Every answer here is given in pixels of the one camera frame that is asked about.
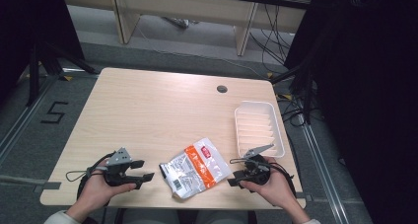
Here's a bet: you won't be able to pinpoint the black metal stand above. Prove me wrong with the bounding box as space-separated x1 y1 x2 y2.
25 39 101 108
269 63 314 125

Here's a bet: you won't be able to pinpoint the right hand-held gripper cable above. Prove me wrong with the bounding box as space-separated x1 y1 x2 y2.
229 157 298 198

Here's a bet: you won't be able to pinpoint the person's legs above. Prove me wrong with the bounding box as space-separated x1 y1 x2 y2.
82 208 258 224

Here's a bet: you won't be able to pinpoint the black cables bundle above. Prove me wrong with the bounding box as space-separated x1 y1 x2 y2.
247 2 299 76

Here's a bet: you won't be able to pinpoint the hand-held gripper cable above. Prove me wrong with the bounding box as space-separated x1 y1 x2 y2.
229 157 298 198
65 152 116 200

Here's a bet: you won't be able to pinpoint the silver orange-striped snack packet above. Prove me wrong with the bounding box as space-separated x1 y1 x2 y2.
159 137 233 200

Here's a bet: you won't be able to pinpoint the person's right hand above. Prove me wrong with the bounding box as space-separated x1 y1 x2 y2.
239 156 299 216

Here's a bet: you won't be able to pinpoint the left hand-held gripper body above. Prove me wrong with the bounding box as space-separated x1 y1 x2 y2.
104 147 133 187

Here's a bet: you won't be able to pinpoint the person's left hand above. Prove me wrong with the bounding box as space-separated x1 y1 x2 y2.
66 159 138 222

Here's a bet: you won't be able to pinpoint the left hand-held gripper cable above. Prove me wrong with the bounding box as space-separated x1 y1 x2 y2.
65 152 116 200

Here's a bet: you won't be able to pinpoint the white plastic tray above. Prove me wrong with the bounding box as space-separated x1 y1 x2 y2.
234 100 287 160

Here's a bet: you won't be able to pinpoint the black curtain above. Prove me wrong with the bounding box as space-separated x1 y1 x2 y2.
0 0 86 108
283 0 418 224

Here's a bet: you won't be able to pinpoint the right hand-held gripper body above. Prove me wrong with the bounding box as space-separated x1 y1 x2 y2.
241 143 276 187

